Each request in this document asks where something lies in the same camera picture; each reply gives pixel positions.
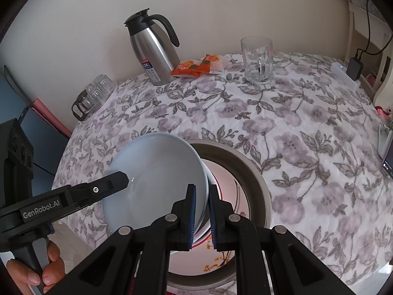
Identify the white power strip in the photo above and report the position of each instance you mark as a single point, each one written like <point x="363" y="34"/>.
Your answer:
<point x="339" y="67"/>

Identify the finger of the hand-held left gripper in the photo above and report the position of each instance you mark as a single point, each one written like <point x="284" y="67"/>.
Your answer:
<point x="101" y="189"/>

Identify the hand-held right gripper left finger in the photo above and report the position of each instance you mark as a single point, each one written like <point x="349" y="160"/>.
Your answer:
<point x="190" y="215"/>

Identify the small glass cup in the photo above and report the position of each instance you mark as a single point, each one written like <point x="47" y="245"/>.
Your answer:
<point x="93" y="95"/>
<point x="104" y="84"/>

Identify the person's left hand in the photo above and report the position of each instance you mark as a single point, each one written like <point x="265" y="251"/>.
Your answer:
<point x="55" y="267"/>

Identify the stainless steel thermal carafe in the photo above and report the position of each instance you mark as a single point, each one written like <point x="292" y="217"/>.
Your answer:
<point x="153" y="52"/>

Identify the black charger adapter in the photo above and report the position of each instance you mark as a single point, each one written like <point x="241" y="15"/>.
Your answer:
<point x="354" y="67"/>

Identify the grey floral tablecloth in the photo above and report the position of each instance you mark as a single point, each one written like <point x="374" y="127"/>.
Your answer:
<point x="276" y="129"/>

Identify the pale blue ceramic bowl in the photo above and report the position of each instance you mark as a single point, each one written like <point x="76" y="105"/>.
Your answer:
<point x="159" y="175"/>

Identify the pink toy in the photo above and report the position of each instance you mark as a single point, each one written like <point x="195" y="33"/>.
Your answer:
<point x="385" y="110"/>

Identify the glass cups in holder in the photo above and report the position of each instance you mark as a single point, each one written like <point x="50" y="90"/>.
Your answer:
<point x="81" y="106"/>

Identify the smartphone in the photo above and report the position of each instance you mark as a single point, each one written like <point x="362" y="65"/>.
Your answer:
<point x="388" y="166"/>

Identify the blue cabinet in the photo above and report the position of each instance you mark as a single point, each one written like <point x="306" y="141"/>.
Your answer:
<point x="46" y="141"/>

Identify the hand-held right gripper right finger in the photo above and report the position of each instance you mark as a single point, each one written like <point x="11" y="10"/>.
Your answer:
<point x="213" y="221"/>

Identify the orange snack packet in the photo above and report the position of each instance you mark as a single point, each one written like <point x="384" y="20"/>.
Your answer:
<point x="184" y="69"/>
<point x="211" y="64"/>

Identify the stainless steel basin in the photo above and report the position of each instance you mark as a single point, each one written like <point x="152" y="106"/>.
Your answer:
<point x="261" y="190"/>

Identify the clear glass mug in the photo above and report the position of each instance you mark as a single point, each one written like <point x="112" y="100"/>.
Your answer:
<point x="256" y="55"/>

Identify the black rimmed white plate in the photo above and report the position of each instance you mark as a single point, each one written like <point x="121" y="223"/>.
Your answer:
<point x="228" y="181"/>

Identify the pink board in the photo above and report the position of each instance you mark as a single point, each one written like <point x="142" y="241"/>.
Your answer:
<point x="49" y="113"/>

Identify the white wooden furniture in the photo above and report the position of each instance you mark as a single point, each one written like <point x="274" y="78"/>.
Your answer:
<point x="383" y="80"/>

